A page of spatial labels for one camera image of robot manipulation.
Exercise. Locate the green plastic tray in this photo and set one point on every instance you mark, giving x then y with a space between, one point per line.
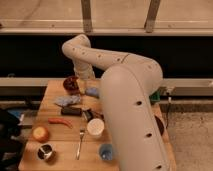
155 97

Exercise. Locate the black clip tool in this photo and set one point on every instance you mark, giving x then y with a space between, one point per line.
88 115

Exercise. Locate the red chili pepper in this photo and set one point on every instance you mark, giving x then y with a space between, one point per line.
59 121

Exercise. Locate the dark brown block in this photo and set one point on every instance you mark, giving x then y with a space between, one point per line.
71 111

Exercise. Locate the crumpled blue cloth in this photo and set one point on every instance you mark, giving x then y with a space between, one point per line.
67 100

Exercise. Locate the purple bowl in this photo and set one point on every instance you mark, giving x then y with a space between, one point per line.
160 125

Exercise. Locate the black bag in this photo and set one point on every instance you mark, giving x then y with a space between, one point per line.
10 149

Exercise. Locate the red yellow apple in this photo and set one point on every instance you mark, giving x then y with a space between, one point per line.
40 134

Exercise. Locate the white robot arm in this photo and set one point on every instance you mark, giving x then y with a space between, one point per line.
124 91

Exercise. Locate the red bowl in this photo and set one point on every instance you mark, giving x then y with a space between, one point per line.
70 85

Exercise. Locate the white plastic cup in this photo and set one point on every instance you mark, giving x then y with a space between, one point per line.
95 128

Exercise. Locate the silver fork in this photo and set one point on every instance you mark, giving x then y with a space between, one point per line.
81 136

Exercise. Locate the small metal cup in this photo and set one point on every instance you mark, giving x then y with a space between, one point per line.
45 152

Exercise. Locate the blue plastic cup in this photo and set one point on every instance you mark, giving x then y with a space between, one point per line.
106 152

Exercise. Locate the blue sponge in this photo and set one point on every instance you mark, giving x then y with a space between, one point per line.
92 91

